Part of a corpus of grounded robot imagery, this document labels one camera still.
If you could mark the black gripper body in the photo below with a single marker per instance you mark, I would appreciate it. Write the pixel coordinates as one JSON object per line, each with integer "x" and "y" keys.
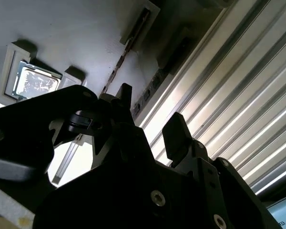
{"x": 97, "y": 202}

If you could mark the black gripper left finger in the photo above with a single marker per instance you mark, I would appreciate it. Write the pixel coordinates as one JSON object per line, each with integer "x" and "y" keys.
{"x": 26, "y": 124}

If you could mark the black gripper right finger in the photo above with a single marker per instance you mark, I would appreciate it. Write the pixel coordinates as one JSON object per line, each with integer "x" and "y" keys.
{"x": 178, "y": 138}

